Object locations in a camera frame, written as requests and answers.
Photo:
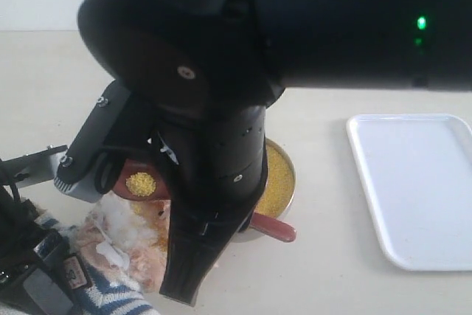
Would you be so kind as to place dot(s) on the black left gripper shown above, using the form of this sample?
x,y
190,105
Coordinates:
x,y
31,261

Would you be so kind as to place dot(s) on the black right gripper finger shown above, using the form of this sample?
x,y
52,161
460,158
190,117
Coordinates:
x,y
197,238

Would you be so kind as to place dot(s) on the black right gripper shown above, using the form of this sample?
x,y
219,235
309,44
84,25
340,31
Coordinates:
x,y
197,80

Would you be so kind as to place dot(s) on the tan teddy bear striped shirt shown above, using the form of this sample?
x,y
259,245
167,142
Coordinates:
x,y
119,254

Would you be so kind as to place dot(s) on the brown wooden spoon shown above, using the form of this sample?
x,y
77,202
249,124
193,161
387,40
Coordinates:
x,y
144,187

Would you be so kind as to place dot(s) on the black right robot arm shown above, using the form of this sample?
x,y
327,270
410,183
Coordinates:
x,y
377,44

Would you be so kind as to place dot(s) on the yellow millet grains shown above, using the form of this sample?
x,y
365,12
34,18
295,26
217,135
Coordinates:
x,y
280,184

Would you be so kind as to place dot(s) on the metal bowl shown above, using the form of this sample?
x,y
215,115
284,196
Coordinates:
x,y
261,225

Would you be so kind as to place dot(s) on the white rectangular plastic tray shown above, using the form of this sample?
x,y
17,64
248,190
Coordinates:
x,y
415,170

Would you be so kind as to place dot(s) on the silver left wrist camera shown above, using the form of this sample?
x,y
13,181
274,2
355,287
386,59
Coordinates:
x,y
34,168

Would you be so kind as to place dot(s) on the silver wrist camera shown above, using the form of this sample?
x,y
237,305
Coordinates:
x,y
34,168
96,145

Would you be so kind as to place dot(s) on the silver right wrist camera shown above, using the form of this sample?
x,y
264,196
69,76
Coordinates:
x,y
96,145

